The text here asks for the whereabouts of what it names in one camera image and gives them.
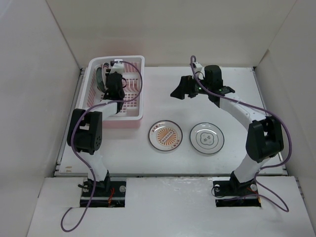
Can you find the blue patterned small plate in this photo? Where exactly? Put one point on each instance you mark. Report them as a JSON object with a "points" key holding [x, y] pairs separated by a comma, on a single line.
{"points": [[99, 79]]}

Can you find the pink white dish rack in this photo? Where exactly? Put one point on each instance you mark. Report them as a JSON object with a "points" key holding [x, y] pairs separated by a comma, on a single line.
{"points": [[132, 112]]}

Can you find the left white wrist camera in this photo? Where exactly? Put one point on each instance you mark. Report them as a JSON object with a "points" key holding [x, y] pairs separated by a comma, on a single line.
{"points": [[117, 66]]}

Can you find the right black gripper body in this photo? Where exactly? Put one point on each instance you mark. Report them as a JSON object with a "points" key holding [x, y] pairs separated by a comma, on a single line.
{"points": [[199, 89]]}

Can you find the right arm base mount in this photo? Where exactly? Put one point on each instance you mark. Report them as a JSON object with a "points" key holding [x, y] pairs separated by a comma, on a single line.
{"points": [[228, 194]]}

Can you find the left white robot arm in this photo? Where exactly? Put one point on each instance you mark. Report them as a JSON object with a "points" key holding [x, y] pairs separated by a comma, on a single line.
{"points": [[85, 133]]}

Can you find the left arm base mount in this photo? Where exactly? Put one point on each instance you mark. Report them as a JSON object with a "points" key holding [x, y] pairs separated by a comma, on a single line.
{"points": [[113, 198]]}

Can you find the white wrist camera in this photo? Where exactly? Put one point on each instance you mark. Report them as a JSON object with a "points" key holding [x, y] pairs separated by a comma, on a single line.
{"points": [[117, 66], [197, 67]]}

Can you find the orange sunburst plate lower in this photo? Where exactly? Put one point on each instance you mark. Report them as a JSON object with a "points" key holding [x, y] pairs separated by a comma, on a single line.
{"points": [[165, 135]]}

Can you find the white grey pattern plate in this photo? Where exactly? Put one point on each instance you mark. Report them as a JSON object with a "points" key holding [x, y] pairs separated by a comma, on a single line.
{"points": [[207, 138]]}

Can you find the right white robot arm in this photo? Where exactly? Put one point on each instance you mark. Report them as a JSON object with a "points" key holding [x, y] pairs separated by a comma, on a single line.
{"points": [[264, 134]]}

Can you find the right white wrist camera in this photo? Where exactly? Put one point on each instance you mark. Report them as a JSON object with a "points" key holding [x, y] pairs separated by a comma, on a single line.
{"points": [[197, 67]]}

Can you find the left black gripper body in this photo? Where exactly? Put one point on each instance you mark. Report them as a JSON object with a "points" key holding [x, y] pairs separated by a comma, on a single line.
{"points": [[122, 94]]}

